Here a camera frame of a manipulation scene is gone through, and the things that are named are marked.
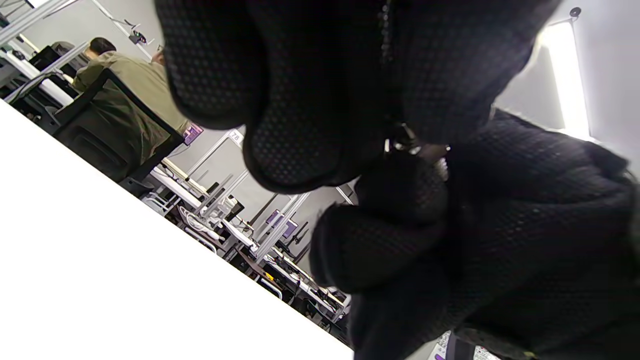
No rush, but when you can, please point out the black office chair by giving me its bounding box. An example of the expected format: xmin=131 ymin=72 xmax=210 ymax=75
xmin=52 ymin=67 xmax=186 ymax=196

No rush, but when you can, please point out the person's left hand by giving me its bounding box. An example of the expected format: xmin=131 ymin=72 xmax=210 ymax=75
xmin=154 ymin=0 xmax=563 ymax=195

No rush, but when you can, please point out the row of white workbenches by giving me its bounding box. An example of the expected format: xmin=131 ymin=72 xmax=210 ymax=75
xmin=142 ymin=127 xmax=353 ymax=346

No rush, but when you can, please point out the person's right hand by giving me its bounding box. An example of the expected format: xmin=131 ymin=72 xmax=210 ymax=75
xmin=309 ymin=109 xmax=640 ymax=360

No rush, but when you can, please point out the silver hex head screw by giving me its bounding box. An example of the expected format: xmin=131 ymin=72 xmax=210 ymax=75
xmin=385 ymin=125 xmax=423 ymax=155

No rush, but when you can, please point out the bright light panel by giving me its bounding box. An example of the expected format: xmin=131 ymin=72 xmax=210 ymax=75
xmin=539 ymin=19 xmax=593 ymax=142

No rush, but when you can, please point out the purple screen monitor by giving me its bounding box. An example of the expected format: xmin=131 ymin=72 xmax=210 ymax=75
xmin=181 ymin=122 xmax=204 ymax=146

